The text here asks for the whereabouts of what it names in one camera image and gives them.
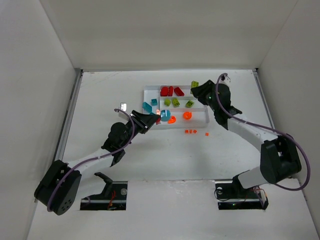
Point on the teal lego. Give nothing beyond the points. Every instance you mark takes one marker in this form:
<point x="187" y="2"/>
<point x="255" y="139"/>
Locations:
<point x="148" y="108"/>
<point x="154" y="102"/>

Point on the teal rounded lego brick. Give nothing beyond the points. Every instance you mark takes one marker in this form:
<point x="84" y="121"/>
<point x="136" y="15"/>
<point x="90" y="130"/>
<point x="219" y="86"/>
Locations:
<point x="165" y="115"/>

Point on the lime lego brick cluster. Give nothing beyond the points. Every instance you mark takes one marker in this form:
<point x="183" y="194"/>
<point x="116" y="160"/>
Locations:
<point x="194" y="84"/>
<point x="189" y="104"/>

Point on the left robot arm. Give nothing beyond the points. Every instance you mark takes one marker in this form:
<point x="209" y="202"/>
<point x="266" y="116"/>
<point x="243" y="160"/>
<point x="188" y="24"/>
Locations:
<point x="58" y="188"/>

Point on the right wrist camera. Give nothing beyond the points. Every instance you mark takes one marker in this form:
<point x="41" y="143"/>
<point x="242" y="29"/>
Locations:
<point x="225" y="79"/>

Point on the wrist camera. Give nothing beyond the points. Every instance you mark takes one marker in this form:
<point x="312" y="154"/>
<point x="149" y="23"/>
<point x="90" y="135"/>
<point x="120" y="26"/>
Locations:
<point x="225" y="79"/>
<point x="122" y="111"/>

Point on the red long brick cluster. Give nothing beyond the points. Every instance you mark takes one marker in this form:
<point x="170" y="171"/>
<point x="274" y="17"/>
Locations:
<point x="158" y="112"/>

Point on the teal lego in tray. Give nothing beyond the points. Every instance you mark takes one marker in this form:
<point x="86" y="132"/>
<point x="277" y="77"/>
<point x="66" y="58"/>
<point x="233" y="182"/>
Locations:
<point x="154" y="102"/>

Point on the lime small lego brick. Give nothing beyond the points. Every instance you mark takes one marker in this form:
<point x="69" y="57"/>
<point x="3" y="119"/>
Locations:
<point x="167" y="102"/>

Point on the lime lego plate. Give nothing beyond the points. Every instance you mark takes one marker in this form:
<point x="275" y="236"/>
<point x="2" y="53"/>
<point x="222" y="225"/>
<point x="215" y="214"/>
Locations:
<point x="175" y="102"/>

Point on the red rounded lego brick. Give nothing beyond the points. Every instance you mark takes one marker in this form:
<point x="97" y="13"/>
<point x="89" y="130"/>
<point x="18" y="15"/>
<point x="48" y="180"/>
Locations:
<point x="164" y="91"/>

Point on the red lego brick cluster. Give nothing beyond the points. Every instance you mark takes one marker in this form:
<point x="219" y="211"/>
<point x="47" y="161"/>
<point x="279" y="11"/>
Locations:
<point x="170" y="91"/>

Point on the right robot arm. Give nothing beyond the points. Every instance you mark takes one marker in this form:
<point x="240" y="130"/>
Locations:
<point x="279" y="157"/>

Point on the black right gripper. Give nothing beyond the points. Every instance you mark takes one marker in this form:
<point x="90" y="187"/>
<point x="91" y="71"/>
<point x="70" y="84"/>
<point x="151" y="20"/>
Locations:
<point x="204" y="91"/>

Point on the white compartment tray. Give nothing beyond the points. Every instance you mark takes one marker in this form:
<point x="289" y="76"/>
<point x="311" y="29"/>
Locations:
<point x="200" y="114"/>

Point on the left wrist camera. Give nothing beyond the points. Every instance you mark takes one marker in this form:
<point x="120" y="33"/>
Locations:
<point x="122" y="111"/>

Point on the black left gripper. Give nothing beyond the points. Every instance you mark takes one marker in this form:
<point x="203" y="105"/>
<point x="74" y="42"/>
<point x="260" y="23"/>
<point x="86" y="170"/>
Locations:
<point x="139" y="122"/>

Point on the orange round disc piece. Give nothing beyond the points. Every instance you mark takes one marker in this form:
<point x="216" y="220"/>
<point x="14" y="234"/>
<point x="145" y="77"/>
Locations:
<point x="187" y="115"/>

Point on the red long lego brick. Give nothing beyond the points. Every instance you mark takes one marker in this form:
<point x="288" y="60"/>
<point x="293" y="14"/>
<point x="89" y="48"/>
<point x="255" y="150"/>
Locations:
<point x="178" y="92"/>

